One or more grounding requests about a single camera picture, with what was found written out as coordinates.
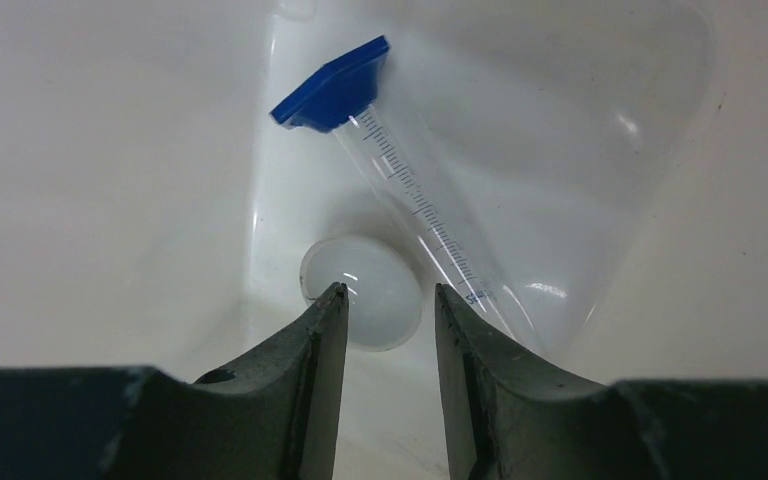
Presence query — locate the white round ball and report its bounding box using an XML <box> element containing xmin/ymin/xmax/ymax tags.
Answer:
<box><xmin>299</xmin><ymin>235</ymin><xmax>424</xmax><ymax>352</ymax></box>

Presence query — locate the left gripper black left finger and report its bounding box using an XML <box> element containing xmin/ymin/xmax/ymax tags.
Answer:
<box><xmin>100</xmin><ymin>283</ymin><xmax>349</xmax><ymax>479</ymax></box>

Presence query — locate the white plastic storage bin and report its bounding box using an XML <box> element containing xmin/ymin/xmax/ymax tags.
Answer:
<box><xmin>0</xmin><ymin>1</ymin><xmax>768</xmax><ymax>479</ymax></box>

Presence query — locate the blue clamp piece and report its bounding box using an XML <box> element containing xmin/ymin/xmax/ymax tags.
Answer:
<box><xmin>269</xmin><ymin>36</ymin><xmax>546</xmax><ymax>354</ymax></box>

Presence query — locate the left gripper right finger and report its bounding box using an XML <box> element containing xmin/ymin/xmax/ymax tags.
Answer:
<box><xmin>434</xmin><ymin>284</ymin><xmax>659</xmax><ymax>479</ymax></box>

